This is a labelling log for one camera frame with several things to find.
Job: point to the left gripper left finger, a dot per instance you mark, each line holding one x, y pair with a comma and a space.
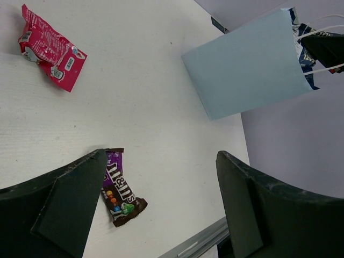
51, 215

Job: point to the pink candy packet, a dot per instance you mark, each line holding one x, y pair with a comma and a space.
59, 58

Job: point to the purple M&M's packet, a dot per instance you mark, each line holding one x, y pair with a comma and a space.
121, 202

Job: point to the light blue paper bag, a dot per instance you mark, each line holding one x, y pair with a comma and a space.
253, 66

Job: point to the blue chips bag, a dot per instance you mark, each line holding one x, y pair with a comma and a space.
306, 60

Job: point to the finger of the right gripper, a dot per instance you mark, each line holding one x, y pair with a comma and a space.
328, 50

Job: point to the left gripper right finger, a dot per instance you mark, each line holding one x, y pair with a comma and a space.
270, 218

